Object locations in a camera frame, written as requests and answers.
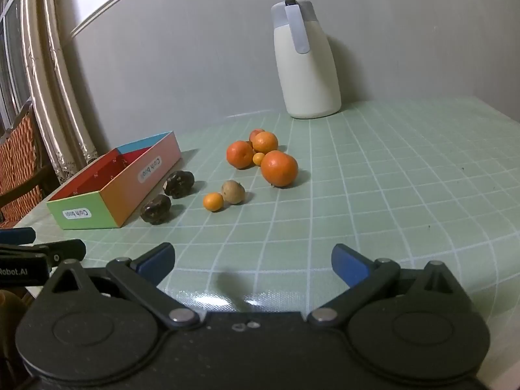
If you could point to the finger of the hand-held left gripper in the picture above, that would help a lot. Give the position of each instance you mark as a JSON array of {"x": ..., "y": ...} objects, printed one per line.
[
  {"x": 16, "y": 235},
  {"x": 67, "y": 248}
]

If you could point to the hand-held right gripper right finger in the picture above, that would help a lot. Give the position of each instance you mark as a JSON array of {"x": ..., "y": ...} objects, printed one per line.
[{"x": 349, "y": 266}]

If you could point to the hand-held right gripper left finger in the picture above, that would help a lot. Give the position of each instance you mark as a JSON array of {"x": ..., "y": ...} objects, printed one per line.
[{"x": 156, "y": 259}]

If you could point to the dark wrinkled fruit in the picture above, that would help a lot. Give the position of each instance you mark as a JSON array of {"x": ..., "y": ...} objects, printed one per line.
[
  {"x": 179, "y": 184},
  {"x": 156, "y": 209}
]

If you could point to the colourful cardboard box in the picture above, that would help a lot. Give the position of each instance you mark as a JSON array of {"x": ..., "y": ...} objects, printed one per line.
[{"x": 122, "y": 195}]

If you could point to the small orange kumquat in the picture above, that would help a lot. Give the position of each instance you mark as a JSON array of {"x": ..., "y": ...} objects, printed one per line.
[
  {"x": 258, "y": 159},
  {"x": 213, "y": 202}
]

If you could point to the brown kiwi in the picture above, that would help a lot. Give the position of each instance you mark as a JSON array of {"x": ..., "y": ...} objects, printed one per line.
[{"x": 233, "y": 192}]

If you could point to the large orange mandarin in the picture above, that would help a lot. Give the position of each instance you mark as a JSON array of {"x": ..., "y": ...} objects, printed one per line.
[{"x": 279, "y": 168}]

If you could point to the green checked tablecloth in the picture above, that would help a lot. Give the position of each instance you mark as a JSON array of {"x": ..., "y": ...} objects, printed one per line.
[{"x": 365, "y": 211}]

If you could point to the wooden sofa orange cushion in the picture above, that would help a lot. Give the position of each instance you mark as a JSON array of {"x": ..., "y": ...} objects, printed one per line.
[{"x": 20, "y": 162}]

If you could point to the beige satin curtain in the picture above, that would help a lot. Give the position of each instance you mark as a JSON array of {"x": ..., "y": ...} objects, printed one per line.
[{"x": 53, "y": 89}]

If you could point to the white thermos jug grey lid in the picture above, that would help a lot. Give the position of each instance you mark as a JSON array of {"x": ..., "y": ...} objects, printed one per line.
[{"x": 308, "y": 81}]

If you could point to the window with frame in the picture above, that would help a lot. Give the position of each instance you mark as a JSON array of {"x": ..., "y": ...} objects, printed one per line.
[{"x": 10, "y": 48}]

